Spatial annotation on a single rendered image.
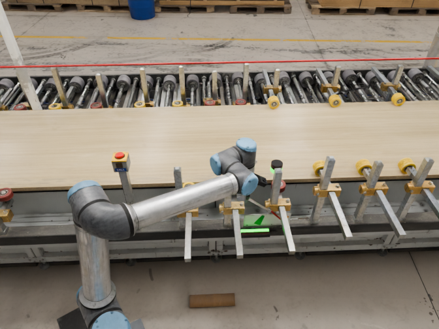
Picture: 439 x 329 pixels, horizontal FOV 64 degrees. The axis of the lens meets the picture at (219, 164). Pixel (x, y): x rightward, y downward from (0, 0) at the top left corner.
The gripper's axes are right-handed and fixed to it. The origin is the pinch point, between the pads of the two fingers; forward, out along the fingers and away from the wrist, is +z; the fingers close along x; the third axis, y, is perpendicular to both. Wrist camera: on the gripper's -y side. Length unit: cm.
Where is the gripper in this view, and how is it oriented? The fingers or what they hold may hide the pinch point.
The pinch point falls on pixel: (246, 200)
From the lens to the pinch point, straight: 177.0
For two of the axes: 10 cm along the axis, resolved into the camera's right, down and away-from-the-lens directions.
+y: -10.0, 0.3, -0.4
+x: 0.5, 6.5, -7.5
